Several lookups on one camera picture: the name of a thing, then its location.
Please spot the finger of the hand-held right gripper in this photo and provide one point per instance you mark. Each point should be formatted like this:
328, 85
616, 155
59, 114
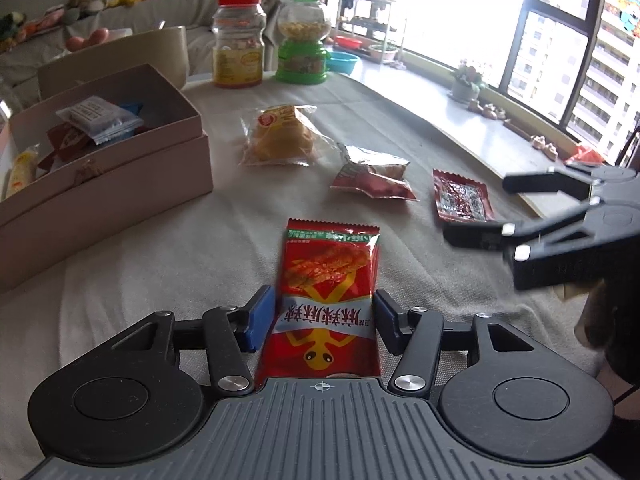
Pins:
475, 235
540, 182

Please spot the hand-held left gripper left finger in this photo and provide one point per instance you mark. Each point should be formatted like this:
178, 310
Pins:
260, 317

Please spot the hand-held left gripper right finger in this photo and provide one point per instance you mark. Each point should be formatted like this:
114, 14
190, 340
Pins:
387, 322

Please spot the dark red packet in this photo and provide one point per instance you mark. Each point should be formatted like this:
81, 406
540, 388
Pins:
462, 195

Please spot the long red snack packet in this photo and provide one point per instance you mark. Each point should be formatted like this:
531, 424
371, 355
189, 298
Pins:
325, 280

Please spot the pink cardboard box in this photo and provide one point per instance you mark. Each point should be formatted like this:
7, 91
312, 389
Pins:
125, 175

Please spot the large red snack pouch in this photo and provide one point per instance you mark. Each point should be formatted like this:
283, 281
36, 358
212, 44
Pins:
65, 142

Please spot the small sill figurine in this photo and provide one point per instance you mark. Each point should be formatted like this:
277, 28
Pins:
484, 110
544, 147

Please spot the red bag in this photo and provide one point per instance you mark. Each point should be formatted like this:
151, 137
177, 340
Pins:
585, 155

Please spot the small wooden tray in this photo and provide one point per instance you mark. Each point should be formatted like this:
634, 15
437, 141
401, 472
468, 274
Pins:
516, 128

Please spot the crumpled red snack packet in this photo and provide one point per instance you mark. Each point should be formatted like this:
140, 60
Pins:
372, 180

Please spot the beige tablecloth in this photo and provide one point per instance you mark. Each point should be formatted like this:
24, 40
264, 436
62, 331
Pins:
150, 260

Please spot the flowering potted plant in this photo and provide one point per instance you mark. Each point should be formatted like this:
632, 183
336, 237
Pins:
467, 80

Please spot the clear yellow pastry packet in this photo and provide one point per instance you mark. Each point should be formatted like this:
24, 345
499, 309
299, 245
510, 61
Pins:
282, 135

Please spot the small potted plant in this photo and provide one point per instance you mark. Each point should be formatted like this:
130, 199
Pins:
382, 52

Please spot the blue plastic basin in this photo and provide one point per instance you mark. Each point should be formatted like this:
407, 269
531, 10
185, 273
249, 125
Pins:
342, 62

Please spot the red plastic basin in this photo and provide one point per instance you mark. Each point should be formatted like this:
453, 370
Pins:
348, 41

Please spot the metal shelf rack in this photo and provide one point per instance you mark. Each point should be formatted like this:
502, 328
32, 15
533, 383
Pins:
370, 15

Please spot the green gumball machine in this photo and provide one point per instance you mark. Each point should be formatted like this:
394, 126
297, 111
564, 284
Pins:
302, 45

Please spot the blue white snack packet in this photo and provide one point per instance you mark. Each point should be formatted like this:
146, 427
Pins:
95, 117

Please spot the red lid plastic jar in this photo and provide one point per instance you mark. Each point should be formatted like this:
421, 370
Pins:
237, 45

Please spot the yellow crispy snack packet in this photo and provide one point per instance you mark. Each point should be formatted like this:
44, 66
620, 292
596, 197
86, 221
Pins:
20, 172

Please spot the pink egg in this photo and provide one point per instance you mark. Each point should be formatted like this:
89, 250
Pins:
77, 43
97, 35

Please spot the grey plush toy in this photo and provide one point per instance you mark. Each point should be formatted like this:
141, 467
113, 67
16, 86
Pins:
82, 4

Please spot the pink orange plush toy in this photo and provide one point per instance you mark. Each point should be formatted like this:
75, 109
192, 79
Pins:
42, 20

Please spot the green plush toy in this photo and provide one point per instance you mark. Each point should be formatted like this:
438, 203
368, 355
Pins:
10, 25

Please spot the black window frame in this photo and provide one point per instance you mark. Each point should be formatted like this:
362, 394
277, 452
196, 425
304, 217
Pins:
592, 35

